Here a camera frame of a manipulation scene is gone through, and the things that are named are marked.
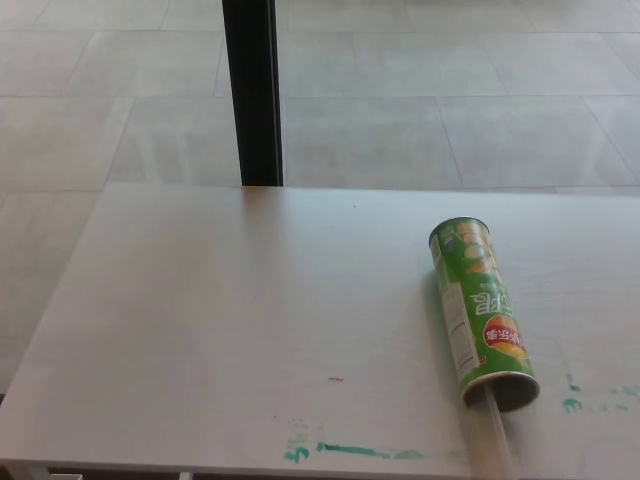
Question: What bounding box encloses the green potato chips can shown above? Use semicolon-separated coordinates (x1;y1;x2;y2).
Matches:
428;216;542;413

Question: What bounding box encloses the black vertical window post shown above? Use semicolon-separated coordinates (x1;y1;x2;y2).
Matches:
221;0;285;188

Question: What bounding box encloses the clear plastic chips tray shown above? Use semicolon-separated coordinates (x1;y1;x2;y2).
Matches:
472;385;521;480

